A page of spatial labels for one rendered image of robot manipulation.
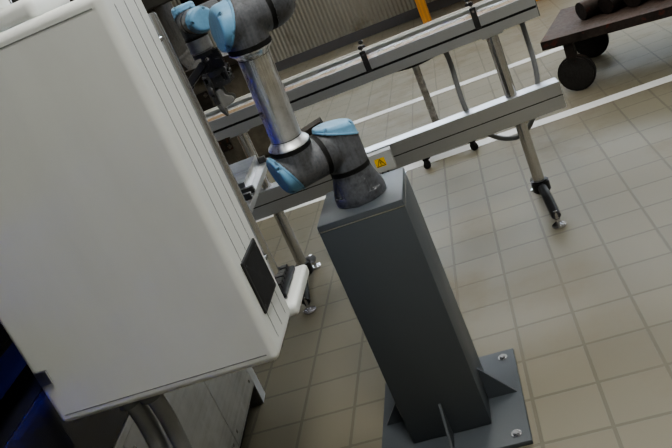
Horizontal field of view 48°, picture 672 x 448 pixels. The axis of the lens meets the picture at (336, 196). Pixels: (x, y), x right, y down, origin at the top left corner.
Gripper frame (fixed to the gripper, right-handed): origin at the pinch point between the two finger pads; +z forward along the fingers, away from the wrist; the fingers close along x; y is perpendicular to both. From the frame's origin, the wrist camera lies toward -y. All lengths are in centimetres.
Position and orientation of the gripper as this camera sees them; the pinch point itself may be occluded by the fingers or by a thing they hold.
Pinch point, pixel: (224, 112)
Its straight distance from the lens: 246.0
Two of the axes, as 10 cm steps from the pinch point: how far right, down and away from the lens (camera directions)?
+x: 0.3, -3.6, 9.3
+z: 3.8, 8.7, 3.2
